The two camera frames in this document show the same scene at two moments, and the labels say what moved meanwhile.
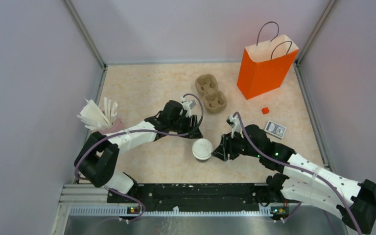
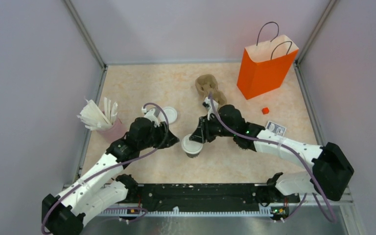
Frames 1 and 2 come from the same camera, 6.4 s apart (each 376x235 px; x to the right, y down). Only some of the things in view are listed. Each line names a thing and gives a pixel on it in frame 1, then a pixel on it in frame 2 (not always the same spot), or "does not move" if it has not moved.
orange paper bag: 264,66 does not move
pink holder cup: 117,126 does not move
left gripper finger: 196,133 → 170,139
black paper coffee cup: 202,161 → 192,155
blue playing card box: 275,129 does not move
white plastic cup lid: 202,149 → 190,147
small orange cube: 265,110 does not move
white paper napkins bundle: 94,118 does not move
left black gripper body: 182,125 → 155,136
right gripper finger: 221,151 → 199,135
